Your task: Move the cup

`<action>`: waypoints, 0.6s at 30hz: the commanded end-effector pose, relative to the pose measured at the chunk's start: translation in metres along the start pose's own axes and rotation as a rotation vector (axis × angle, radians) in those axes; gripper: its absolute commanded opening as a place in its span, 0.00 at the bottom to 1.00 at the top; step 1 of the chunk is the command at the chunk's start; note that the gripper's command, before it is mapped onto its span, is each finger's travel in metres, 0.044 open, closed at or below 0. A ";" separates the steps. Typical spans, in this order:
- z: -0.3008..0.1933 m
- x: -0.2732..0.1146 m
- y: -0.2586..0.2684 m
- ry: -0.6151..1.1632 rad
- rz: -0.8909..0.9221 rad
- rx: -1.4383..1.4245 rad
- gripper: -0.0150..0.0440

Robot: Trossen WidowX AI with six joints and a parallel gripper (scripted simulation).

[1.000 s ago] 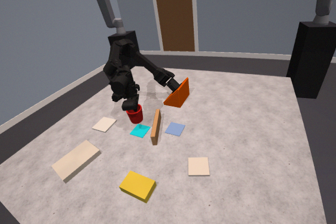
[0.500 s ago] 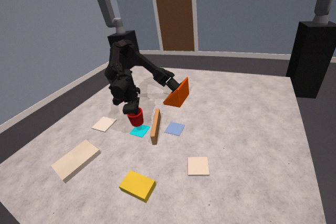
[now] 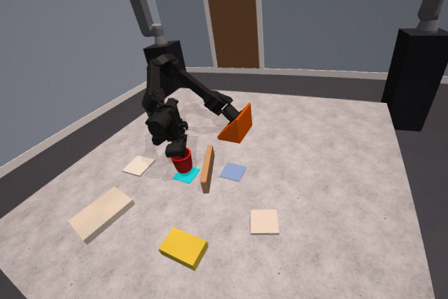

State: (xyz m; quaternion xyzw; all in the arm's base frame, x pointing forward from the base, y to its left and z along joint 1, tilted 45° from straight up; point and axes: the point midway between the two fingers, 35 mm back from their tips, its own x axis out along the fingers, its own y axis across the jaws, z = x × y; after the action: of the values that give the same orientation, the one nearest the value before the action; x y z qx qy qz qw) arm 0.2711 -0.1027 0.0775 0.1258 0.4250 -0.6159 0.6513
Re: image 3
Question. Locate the yellow rectangular block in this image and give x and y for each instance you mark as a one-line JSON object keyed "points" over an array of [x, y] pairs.
{"points": [[184, 248]]}

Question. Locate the red cup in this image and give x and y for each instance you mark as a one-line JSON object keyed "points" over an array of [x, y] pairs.
{"points": [[183, 165]]}

